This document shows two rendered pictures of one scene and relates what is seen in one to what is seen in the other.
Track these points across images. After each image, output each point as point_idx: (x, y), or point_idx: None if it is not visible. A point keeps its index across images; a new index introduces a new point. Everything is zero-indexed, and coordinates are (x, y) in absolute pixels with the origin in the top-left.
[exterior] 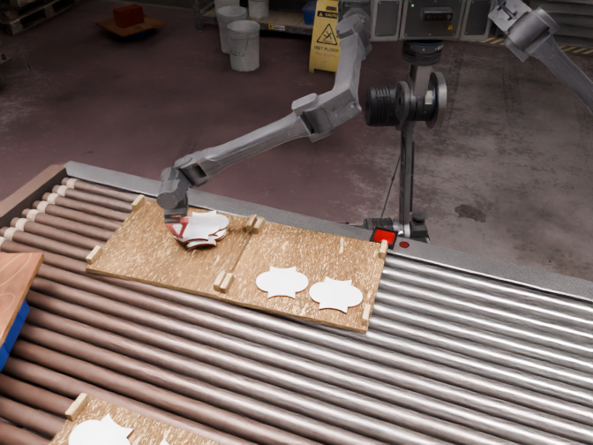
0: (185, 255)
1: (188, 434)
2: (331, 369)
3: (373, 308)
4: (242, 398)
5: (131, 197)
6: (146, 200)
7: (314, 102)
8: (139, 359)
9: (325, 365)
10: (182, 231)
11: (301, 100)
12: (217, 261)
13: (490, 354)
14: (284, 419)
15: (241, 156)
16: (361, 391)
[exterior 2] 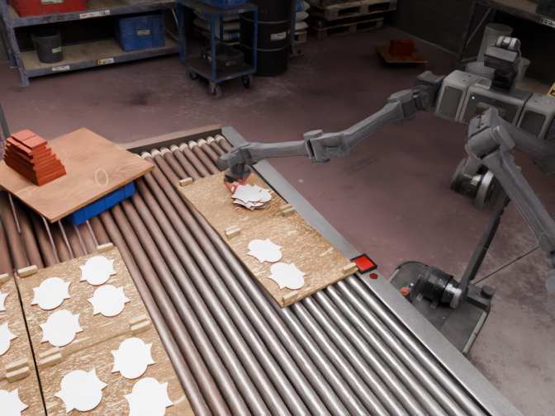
0: (230, 207)
1: (135, 292)
2: (239, 313)
3: (305, 299)
4: (179, 295)
5: None
6: None
7: (315, 136)
8: (158, 247)
9: (239, 309)
10: (234, 191)
11: (312, 131)
12: (243, 219)
13: (346, 372)
14: (187, 319)
15: (271, 155)
16: (244, 336)
